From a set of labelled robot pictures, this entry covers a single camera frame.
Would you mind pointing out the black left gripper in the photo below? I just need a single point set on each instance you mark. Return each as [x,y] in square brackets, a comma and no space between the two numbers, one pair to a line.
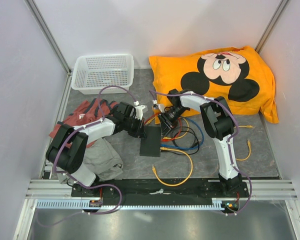
[139,132]

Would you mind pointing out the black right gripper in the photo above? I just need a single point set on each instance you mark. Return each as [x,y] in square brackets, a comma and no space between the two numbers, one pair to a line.
[166,124]

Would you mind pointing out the black network switch box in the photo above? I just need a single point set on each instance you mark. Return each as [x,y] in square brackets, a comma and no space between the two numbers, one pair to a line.
[150,146]

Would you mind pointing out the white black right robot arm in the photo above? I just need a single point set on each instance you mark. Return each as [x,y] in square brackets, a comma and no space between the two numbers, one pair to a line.
[219,124]

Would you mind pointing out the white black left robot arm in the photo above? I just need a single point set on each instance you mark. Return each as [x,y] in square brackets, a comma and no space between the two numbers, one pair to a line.
[67,149]

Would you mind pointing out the red cloth garment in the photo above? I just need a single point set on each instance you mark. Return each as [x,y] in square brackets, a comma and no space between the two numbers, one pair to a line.
[86,112]

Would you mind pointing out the grey cloth garment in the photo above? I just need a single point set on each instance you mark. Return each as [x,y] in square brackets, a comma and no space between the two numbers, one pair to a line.
[103,160]

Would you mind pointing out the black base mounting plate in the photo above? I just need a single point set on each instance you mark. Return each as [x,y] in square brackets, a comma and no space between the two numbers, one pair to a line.
[205,188]

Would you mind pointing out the white perforated plastic basket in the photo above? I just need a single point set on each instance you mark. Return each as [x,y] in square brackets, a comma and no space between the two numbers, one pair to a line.
[92,73]

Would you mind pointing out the orange Mickey Mouse pillow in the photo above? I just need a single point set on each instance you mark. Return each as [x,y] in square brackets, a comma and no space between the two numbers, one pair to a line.
[239,75]

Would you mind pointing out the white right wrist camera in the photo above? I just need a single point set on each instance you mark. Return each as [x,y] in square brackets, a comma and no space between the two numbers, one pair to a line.
[157,107]

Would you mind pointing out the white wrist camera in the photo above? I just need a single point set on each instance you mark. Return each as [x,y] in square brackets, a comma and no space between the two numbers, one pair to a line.
[157,107]
[140,109]

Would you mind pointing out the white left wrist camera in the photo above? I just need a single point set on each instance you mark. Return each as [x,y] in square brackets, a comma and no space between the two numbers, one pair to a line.
[140,109]

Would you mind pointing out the grey slotted cable duct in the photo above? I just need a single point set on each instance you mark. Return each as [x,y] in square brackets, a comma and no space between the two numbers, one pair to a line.
[80,204]

